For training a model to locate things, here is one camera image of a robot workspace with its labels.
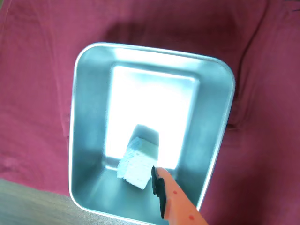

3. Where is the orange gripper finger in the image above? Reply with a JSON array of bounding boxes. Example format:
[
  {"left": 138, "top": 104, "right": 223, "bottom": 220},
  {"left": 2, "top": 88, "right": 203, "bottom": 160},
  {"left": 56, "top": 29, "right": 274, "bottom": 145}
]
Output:
[{"left": 151, "top": 165, "right": 210, "bottom": 225}]

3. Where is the beige foam cube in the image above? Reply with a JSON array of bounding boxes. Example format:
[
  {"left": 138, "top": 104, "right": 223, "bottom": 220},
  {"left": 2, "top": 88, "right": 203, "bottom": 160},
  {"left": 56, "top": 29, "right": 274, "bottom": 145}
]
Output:
[{"left": 116, "top": 137, "right": 160, "bottom": 190}]

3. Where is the rectangular metal tray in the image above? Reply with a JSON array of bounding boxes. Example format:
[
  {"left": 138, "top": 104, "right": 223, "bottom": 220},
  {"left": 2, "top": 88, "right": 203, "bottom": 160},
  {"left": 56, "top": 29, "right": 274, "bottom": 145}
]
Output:
[{"left": 68, "top": 42, "right": 236, "bottom": 225}]

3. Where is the dark red cloth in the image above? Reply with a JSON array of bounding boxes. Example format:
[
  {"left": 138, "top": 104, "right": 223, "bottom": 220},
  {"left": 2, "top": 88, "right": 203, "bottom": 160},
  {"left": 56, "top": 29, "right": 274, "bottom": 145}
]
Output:
[{"left": 0, "top": 0, "right": 300, "bottom": 225}]

